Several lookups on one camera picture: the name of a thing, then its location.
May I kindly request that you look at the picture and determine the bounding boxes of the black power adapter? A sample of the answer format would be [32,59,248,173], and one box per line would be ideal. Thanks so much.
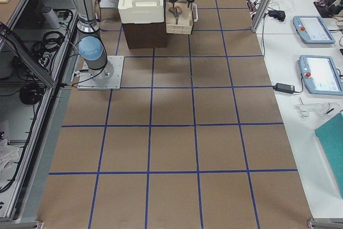
[273,83,295,94]

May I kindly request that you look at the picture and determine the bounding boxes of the lower teach pendant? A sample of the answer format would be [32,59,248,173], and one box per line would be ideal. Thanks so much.
[299,55,342,95]

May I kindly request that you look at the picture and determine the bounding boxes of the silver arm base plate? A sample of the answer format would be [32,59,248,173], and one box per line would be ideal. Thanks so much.
[77,56,124,90]

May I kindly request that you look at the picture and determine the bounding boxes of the orange grey scissors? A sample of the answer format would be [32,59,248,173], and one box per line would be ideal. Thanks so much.
[168,6,182,24]

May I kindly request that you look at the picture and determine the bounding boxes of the upper teach pendant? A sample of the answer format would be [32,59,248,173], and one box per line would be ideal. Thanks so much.
[293,16,335,44]

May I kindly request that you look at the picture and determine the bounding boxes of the wooden drawer with white handle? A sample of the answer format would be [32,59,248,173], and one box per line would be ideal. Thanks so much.
[165,1,198,35]

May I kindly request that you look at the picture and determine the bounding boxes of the teach pendant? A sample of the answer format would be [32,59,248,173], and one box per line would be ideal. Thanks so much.
[293,16,335,44]
[299,55,342,95]

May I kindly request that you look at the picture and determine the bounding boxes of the dark brown drawer cabinet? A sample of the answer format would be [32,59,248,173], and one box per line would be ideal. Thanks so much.
[122,22,167,49]

